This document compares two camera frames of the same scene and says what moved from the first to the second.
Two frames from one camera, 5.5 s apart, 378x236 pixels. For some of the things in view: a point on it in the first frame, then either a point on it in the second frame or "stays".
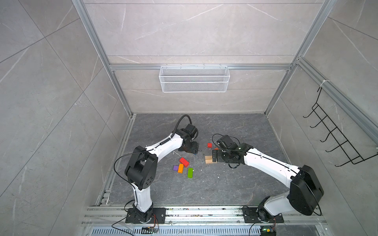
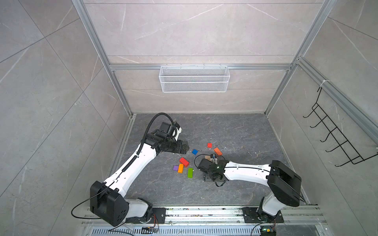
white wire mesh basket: (194, 79) stays
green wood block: (190, 172) stays
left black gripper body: (193, 147) -> (176, 146)
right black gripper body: (221, 156) -> (209, 177)
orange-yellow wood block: (180, 168) stays
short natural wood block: (208, 159) stays
